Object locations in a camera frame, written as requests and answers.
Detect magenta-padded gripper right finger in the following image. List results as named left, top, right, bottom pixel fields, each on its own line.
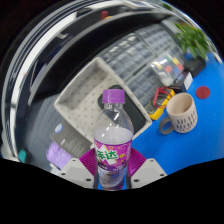
left=126, top=147, right=168, bottom=189

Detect flat round red coaster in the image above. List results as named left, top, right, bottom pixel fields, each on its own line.
left=195, top=85, right=212, bottom=100

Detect white dotted tray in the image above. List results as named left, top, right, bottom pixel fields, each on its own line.
left=53, top=56, right=153, bottom=144

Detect green potted plant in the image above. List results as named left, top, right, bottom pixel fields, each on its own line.
left=173, top=22, right=213, bottom=61

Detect grey parts drawer cabinet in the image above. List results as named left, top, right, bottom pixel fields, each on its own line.
left=99, top=23, right=188, bottom=108

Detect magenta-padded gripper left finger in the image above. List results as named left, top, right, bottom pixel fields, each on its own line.
left=59, top=147, right=100, bottom=189

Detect beige mug with grey handle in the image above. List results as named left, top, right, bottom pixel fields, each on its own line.
left=158, top=92, right=199, bottom=135

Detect purple plastic bag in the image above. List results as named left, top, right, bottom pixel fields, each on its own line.
left=45, top=141, right=74, bottom=171

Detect purple-capped clear drink bottle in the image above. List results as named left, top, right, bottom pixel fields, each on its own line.
left=93, top=88, right=135, bottom=192

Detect black box with white label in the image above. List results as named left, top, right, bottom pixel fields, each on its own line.
left=173, top=71, right=195, bottom=93

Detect flat black box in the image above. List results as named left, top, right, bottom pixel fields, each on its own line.
left=186, top=58, right=208, bottom=78

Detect dark grey upright box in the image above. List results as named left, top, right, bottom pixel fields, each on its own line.
left=49, top=122, right=93, bottom=158

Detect yellow multimeter with red leads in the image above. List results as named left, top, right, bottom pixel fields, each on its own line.
left=144, top=85, right=176, bottom=121

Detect clear box of coloured parts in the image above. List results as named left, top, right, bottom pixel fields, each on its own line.
left=149, top=53, right=186, bottom=83

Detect black wall shelf unit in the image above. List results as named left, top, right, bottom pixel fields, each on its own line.
left=29, top=9, right=174, bottom=101

